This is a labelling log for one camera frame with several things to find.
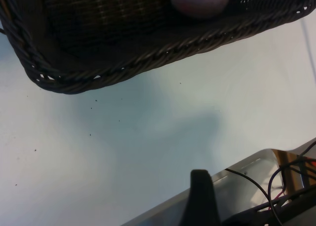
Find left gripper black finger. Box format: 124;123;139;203
179;169;222;226

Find pink peach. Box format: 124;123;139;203
169;0;232;19

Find dark brown wicker basket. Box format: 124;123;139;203
0;0;316;95

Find thin black wire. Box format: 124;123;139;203
225;168;283;226

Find thin purple wire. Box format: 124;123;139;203
269;140;316;204

